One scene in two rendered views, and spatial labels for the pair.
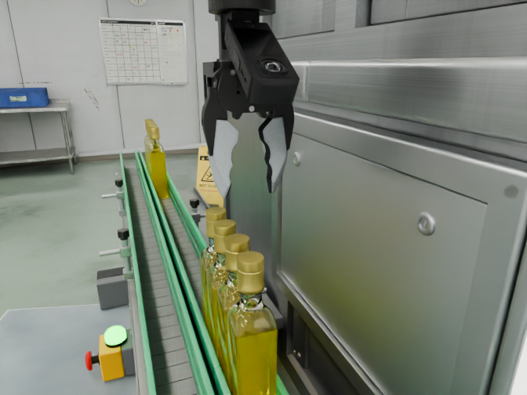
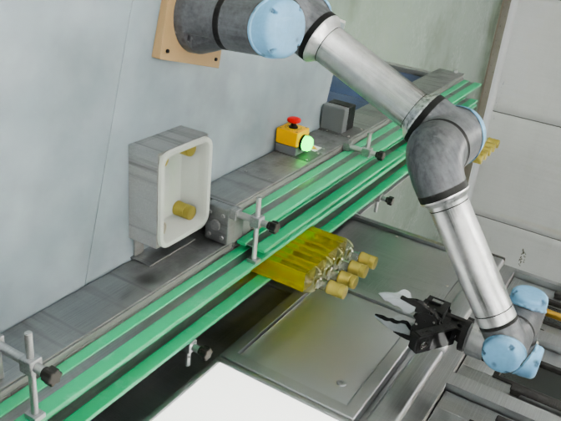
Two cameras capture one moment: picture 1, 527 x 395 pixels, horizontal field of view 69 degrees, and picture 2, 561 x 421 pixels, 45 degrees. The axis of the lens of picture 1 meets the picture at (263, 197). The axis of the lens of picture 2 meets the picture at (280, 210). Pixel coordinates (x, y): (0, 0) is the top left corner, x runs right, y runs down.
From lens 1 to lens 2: 116 cm
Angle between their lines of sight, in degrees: 10
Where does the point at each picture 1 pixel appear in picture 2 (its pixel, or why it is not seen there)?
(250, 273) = (336, 291)
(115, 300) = (326, 118)
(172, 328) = not seen: hidden behind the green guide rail
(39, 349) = (309, 67)
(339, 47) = (442, 371)
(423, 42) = (418, 408)
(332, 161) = (381, 347)
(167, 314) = not seen: hidden behind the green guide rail
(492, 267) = (324, 399)
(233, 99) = (422, 317)
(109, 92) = not seen: outside the picture
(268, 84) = (416, 342)
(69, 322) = (320, 81)
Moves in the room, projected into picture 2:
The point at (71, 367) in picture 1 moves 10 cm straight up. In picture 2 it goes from (290, 98) to (321, 106)
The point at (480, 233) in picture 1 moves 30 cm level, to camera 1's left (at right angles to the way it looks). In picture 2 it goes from (336, 400) to (376, 267)
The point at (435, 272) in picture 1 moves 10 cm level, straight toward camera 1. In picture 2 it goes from (320, 380) to (310, 369)
